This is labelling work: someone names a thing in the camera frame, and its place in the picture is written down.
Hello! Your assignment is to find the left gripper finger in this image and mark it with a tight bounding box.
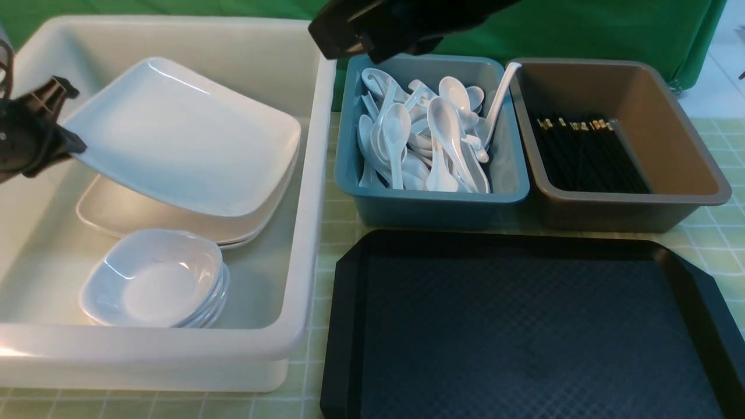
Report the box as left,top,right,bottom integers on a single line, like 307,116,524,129
35,125,87,175

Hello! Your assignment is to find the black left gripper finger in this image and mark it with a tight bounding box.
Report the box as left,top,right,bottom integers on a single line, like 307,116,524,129
26,75,80,117

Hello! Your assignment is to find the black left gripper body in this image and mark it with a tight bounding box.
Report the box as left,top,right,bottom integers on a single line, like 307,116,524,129
1,96,59,183

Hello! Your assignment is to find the large white square plate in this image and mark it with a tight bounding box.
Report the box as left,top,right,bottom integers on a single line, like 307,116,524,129
63,56,301,217

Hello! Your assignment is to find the white small bowl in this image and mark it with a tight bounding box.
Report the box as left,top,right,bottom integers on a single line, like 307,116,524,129
78,229,224,327

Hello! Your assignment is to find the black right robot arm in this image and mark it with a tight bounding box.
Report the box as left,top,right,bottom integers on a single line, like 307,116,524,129
308,1,517,64

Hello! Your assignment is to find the top white plate in tub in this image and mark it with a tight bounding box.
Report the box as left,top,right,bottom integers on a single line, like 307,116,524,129
76,155,298,243

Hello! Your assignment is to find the white plate in tub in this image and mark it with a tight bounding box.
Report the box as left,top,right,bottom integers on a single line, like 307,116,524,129
76,155,298,243
216,172,293,249

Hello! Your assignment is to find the lower white plate in tub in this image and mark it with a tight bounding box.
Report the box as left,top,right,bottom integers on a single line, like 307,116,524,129
216,172,293,249

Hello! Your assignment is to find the top white bowl in tub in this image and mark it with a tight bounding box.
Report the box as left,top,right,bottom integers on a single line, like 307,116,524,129
175,263,230,328

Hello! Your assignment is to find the white bowl in tub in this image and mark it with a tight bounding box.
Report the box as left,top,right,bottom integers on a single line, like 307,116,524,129
175,263,230,328
185,276,230,329

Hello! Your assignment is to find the large white plastic tub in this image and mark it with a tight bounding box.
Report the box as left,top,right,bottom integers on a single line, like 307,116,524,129
2,15,336,392

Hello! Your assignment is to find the lower white bowl in tub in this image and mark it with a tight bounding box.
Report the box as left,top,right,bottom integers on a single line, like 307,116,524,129
185,276,230,329

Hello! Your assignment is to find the teal plastic spoon bin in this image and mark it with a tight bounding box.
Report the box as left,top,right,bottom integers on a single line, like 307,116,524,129
335,55,530,230

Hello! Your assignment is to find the pile of white spoons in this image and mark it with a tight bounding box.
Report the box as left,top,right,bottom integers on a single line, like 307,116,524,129
356,68,492,193

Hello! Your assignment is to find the black plastic serving tray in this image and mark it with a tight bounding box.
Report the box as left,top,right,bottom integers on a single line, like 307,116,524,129
320,230,744,418

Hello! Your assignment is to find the white spoon leaning on bin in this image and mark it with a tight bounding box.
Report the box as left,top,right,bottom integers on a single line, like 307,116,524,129
474,62,522,150

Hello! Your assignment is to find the black chopsticks bundle in bin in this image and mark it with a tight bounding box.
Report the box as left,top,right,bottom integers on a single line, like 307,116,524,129
529,112,651,194

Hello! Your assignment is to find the grey-brown plastic chopstick bin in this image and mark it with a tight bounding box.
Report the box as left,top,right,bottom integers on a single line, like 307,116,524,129
510,58,732,233

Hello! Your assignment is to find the green backdrop cloth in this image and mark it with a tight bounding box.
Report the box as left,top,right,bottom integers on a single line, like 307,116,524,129
2,1,725,117

